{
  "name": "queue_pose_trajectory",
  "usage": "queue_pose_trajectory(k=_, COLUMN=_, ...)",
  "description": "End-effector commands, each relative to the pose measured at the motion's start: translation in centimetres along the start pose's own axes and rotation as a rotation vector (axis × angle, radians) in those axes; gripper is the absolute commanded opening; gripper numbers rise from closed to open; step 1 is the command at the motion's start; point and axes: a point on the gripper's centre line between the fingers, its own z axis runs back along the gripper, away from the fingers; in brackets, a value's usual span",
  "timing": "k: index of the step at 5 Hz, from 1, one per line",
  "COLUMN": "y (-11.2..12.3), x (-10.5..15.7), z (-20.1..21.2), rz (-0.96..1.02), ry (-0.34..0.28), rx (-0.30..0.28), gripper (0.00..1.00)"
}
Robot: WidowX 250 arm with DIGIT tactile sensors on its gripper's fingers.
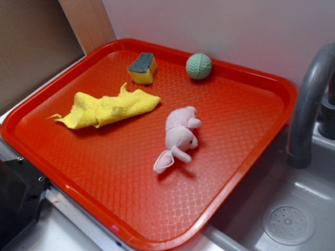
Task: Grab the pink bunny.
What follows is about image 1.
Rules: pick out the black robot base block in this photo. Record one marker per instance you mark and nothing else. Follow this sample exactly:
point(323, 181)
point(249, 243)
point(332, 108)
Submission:
point(23, 189)

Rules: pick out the pink plush bunny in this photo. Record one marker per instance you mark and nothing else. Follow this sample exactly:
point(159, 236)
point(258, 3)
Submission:
point(179, 138)

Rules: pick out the red plastic tray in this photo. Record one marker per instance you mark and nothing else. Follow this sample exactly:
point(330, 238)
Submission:
point(109, 172)

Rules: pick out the yellow sponge with green pad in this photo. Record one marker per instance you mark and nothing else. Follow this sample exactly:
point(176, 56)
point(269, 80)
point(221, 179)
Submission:
point(142, 70)

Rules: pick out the green textured ball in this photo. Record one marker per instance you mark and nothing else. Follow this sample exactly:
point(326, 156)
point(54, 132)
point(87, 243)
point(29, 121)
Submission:
point(198, 66)

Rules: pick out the yellow microfiber cloth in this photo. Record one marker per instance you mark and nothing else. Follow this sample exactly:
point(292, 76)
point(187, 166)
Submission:
point(97, 112)

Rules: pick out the grey toy sink basin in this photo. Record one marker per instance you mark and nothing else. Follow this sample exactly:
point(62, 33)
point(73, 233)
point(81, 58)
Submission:
point(277, 207)

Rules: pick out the brown cardboard panel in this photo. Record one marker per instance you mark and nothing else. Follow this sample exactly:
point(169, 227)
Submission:
point(39, 39)

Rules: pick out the grey toy faucet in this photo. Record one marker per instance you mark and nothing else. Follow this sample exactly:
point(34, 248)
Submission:
point(315, 102)

